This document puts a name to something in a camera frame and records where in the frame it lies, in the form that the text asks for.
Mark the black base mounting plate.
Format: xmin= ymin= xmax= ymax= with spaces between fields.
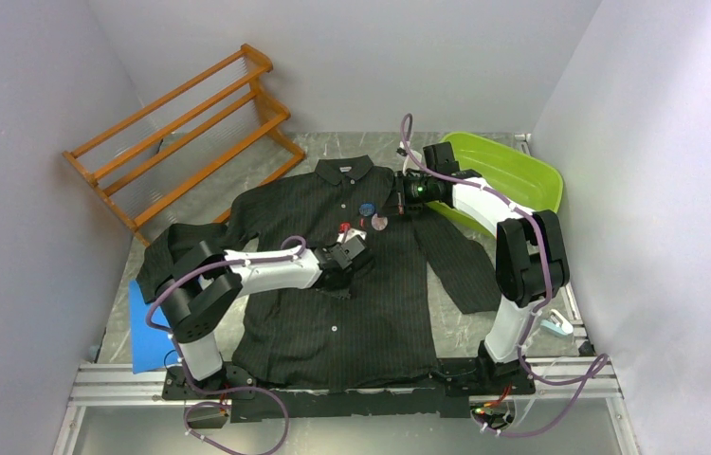
xmin=161 ymin=356 xmax=536 ymax=423

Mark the black pinstriped shirt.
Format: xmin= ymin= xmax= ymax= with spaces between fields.
xmin=137 ymin=155 xmax=501 ymax=391

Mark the light blue white clip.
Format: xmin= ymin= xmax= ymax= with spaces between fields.
xmin=539 ymin=309 xmax=574 ymax=337

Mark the orange wooden shoe rack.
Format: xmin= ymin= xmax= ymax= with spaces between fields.
xmin=63 ymin=44 xmax=306 ymax=245

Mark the lime green plastic basin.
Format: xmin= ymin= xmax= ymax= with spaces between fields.
xmin=441 ymin=132 xmax=564 ymax=212

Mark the aluminium frame rail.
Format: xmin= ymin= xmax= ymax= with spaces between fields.
xmin=69 ymin=363 xmax=624 ymax=406

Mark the blue flat mat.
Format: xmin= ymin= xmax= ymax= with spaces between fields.
xmin=128 ymin=280 xmax=174 ymax=373

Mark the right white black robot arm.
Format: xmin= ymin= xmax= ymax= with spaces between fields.
xmin=382 ymin=142 xmax=570 ymax=393

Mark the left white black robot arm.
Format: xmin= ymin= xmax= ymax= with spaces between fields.
xmin=146 ymin=233 xmax=374 ymax=398

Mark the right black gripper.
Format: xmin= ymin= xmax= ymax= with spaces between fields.
xmin=379 ymin=171 xmax=437 ymax=218

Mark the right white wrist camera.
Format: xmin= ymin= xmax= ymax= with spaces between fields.
xmin=398 ymin=144 xmax=424 ymax=166

